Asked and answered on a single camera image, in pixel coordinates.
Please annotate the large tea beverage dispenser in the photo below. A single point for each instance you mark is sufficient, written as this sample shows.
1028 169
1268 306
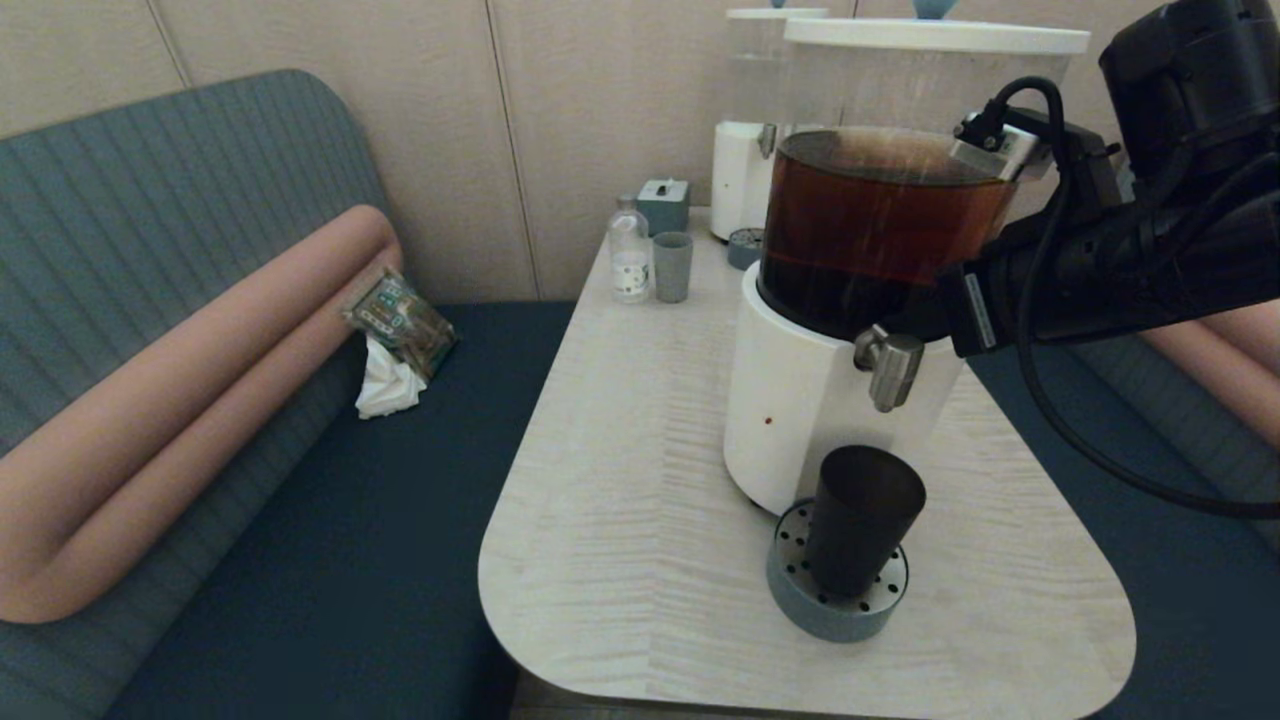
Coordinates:
810 420

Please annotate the small blue drip tray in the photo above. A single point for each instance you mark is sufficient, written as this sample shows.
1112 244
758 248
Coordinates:
745 250

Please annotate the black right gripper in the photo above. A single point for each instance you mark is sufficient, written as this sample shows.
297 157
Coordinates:
1090 270

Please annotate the crumpled white tissue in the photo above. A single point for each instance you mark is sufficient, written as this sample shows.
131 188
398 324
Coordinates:
385 388

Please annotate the clear plastic water bottle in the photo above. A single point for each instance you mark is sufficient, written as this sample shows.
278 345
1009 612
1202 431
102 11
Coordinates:
629 262

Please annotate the blue perforated drip tray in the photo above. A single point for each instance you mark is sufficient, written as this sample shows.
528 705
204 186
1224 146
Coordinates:
828 618

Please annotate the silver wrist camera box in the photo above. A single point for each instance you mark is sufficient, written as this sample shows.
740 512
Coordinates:
995 155

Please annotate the teal upholstered bench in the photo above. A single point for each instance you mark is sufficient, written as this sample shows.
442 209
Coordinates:
350 560
1180 610

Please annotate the printed plastic tissue packet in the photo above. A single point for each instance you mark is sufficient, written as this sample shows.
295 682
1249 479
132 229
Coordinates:
400 322

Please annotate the dark grey tall cup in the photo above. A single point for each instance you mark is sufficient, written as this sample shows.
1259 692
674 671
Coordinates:
858 525

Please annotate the empty white beverage dispenser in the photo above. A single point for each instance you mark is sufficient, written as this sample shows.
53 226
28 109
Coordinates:
738 175

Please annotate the blue tissue box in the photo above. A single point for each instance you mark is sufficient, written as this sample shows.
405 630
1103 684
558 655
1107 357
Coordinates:
662 208

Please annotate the grey-blue small cup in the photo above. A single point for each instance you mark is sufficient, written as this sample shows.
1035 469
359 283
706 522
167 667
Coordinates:
672 270

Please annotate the pink bolster cushion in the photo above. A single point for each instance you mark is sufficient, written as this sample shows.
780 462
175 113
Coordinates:
1230 370
200 360

